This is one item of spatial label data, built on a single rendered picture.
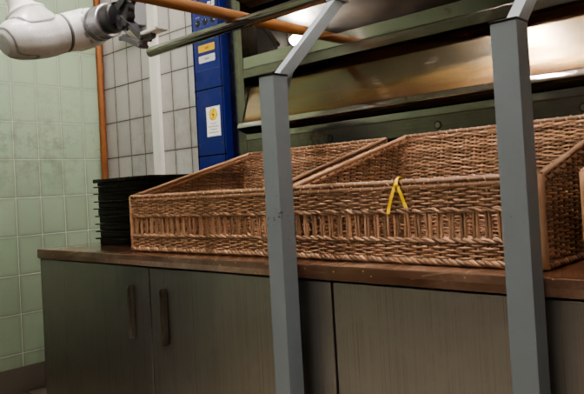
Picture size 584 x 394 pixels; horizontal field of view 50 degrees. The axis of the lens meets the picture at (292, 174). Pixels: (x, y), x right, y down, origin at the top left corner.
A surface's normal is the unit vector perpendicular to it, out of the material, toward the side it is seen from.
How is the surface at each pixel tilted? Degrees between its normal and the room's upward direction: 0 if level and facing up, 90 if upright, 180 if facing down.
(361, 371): 90
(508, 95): 90
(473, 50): 70
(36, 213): 90
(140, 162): 90
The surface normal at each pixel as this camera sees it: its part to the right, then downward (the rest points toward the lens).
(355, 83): -0.66, -0.32
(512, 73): -0.68, 0.02
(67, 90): 0.73, -0.05
